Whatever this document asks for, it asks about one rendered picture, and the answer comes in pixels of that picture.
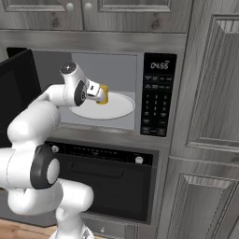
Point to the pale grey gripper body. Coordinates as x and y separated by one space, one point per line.
100 94

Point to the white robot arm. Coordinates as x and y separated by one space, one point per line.
31 130

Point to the white round microwave turntable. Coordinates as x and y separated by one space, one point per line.
118 109

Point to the silver oven knob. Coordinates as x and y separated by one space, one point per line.
55 148
139 160

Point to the stainless steel microwave oven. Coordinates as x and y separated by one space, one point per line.
157 43

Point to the black microwave door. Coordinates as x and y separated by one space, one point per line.
17 90

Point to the grey wooden cupboard door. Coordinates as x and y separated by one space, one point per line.
137 17
40 15

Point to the silver round cupboard knob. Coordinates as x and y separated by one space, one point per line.
88 6
69 6

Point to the black built-in oven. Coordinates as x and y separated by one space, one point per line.
124 186

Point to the tall grey wooden cabinet door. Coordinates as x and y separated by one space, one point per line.
202 202
217 84

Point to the grey drawer front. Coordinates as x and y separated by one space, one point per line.
112 229

